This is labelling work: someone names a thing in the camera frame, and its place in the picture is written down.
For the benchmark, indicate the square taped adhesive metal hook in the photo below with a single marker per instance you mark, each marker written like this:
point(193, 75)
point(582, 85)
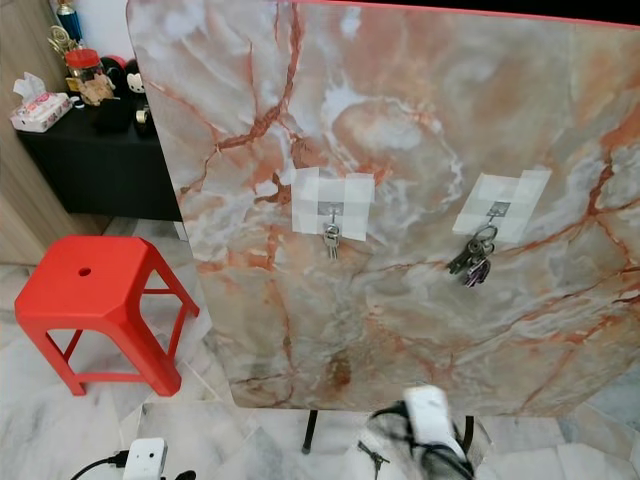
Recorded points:
point(310, 200)

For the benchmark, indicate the bunch of dark keys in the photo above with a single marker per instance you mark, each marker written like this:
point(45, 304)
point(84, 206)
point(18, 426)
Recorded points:
point(475, 265)

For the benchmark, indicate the gold and blue trophy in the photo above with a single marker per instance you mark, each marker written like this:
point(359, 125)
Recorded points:
point(68, 20)

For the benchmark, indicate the pink tissue pack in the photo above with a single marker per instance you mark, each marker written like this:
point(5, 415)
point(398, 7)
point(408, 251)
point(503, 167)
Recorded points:
point(42, 110)

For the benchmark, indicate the white table leg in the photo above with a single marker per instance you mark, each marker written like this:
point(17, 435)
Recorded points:
point(180, 230)

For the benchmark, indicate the small silver key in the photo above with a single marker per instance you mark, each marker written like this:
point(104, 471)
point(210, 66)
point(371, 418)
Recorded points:
point(331, 238)

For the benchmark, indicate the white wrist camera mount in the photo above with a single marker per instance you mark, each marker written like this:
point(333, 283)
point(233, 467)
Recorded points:
point(145, 460)
point(430, 420)

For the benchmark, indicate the slanted taped adhesive metal hook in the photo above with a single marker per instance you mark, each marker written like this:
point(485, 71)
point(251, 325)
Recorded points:
point(520, 195)

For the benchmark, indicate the black mouse figurine white face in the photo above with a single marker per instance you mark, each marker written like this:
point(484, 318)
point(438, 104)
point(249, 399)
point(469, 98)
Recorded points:
point(134, 80)

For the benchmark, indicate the red-lidded snack jar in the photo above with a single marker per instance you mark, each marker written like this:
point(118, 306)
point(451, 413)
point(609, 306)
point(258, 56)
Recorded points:
point(82, 68)

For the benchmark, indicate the black pouch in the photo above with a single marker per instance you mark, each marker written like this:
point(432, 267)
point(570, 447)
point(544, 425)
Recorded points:
point(112, 115)

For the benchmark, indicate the black console table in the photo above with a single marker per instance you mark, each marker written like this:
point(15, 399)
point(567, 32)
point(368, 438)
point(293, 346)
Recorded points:
point(100, 175)

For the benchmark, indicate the light wooden cabinet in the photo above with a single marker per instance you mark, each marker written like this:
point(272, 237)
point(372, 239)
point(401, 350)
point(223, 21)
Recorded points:
point(15, 190)

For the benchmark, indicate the red plastic stool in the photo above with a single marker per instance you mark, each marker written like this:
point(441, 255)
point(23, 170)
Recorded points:
point(90, 290)

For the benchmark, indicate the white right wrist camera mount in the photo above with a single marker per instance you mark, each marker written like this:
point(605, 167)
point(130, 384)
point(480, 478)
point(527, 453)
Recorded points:
point(430, 420)

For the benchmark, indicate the black tape dispenser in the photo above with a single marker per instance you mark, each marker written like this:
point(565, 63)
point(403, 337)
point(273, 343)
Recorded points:
point(143, 120)

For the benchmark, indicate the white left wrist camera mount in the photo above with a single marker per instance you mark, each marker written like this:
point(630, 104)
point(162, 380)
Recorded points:
point(145, 460)

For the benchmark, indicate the marble-patterned board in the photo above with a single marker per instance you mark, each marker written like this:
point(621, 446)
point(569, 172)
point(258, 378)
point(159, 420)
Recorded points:
point(410, 320)

